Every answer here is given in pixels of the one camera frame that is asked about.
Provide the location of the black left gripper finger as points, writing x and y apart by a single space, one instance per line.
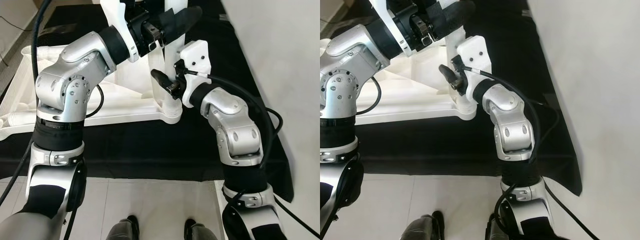
452 16
180 22

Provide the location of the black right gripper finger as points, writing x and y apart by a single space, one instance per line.
447 76
161 79

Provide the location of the white plastic table leg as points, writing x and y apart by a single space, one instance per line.
162 56
22 120
451 50

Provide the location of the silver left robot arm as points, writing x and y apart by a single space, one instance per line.
345 75
70 75

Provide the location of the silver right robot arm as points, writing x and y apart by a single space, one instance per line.
512 132
235 135

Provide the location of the white plastic table top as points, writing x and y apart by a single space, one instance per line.
125 95
410 95

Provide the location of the black floor mat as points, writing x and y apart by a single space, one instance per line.
150 150
430 150

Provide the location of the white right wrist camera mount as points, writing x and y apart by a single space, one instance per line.
474 50
196 55

